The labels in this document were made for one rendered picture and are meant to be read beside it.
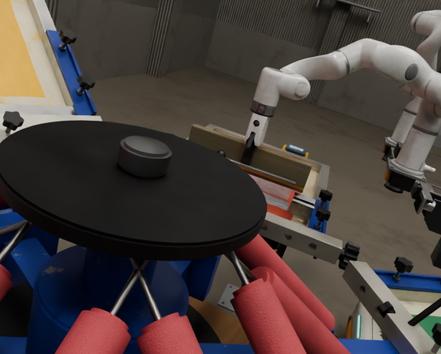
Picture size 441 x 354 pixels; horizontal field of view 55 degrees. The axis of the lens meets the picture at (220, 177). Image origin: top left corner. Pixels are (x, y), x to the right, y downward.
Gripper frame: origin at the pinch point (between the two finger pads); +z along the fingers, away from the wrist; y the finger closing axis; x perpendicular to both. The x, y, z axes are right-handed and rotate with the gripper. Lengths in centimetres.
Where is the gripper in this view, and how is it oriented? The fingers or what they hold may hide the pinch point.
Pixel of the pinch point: (248, 156)
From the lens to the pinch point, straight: 137.5
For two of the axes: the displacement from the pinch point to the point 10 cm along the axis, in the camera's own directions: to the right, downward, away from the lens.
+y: 2.8, -3.0, 9.1
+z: -2.6, 8.9, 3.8
